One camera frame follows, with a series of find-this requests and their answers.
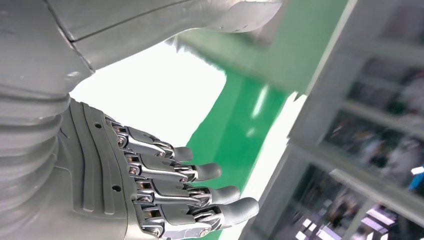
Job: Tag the green conveyor belt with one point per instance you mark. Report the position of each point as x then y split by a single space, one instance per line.
238 126

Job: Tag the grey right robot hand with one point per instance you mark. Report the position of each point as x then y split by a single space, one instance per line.
99 165

